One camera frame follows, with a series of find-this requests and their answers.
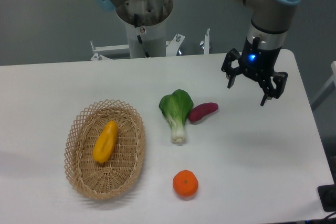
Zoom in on yellow mango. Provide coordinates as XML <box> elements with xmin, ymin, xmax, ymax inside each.
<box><xmin>92</xmin><ymin>121</ymin><xmax>118</xmax><ymax>164</ymax></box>

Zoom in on white metal base frame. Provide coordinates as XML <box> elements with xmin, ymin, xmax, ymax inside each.
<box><xmin>90</xmin><ymin>28</ymin><xmax>212</xmax><ymax>61</ymax></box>

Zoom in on orange tangerine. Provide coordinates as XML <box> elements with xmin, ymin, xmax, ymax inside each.
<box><xmin>173</xmin><ymin>169</ymin><xmax>199</xmax><ymax>197</ymax></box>

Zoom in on black device at table edge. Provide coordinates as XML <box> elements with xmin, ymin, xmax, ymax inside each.
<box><xmin>317</xmin><ymin>184</ymin><xmax>335</xmax><ymax>212</ymax></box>

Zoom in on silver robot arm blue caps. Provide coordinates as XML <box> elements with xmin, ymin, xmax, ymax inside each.
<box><xmin>95</xmin><ymin>0</ymin><xmax>301</xmax><ymax>101</ymax></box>

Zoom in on woven wicker oval basket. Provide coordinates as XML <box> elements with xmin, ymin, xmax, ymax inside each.
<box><xmin>64</xmin><ymin>100</ymin><xmax>145</xmax><ymax>200</ymax></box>

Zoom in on purple sweet potato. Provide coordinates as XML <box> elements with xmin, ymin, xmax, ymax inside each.
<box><xmin>188</xmin><ymin>102</ymin><xmax>219</xmax><ymax>123</ymax></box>

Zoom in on white object at right edge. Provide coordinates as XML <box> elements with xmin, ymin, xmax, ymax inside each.
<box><xmin>310</xmin><ymin>61</ymin><xmax>335</xmax><ymax>111</ymax></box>

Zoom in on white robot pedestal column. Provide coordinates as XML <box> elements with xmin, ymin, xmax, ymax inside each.
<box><xmin>115</xmin><ymin>0</ymin><xmax>174</xmax><ymax>59</ymax></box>

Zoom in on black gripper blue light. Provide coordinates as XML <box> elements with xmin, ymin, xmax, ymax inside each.
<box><xmin>221</xmin><ymin>36</ymin><xmax>288</xmax><ymax>106</ymax></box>

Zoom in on green bok choy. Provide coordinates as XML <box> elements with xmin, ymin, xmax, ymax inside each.
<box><xmin>159</xmin><ymin>89</ymin><xmax>194</xmax><ymax>144</ymax></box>

